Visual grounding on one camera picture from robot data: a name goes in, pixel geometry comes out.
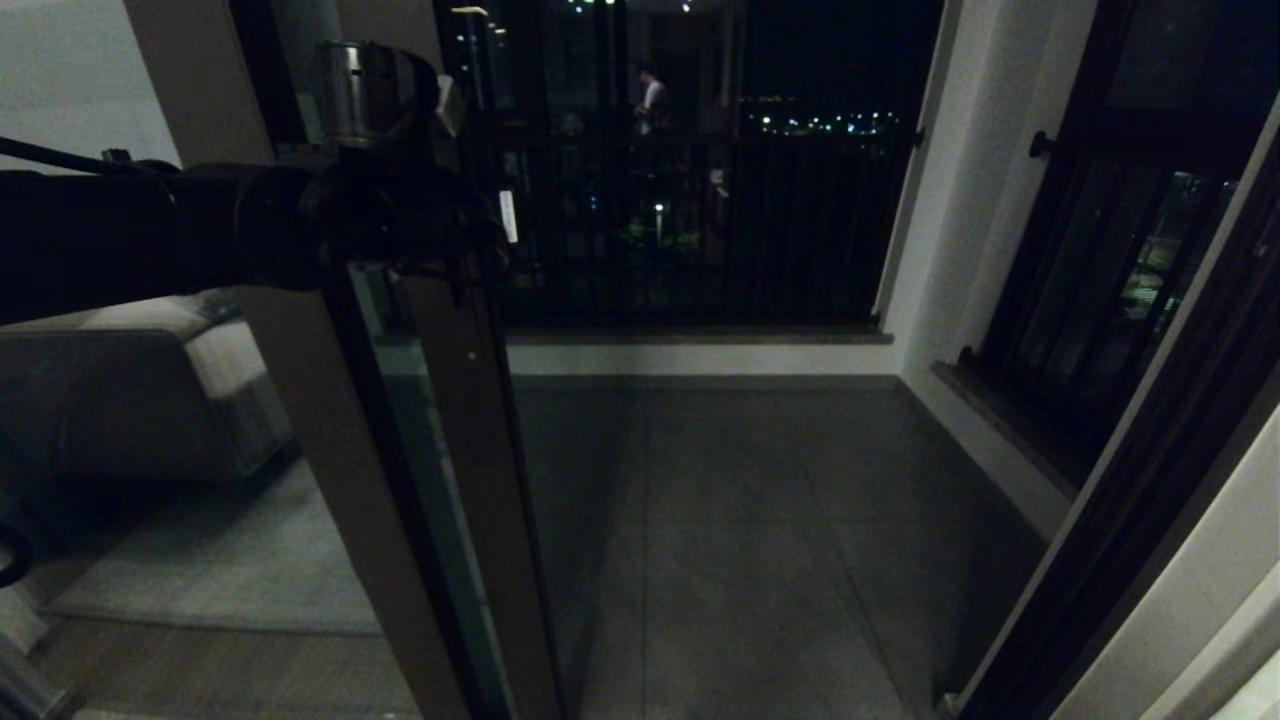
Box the light grey sofa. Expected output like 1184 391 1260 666
0 290 296 486

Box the grey rug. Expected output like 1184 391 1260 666
50 458 387 637

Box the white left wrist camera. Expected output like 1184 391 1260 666
436 75 467 139

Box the brown framed sliding glass door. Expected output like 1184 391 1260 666
225 0 566 720

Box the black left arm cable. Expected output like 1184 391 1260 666
0 135 181 181

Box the black metal balcony railing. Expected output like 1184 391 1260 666
480 128 923 333

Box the brown framed fixed glass panel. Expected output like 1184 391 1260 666
0 0 471 720

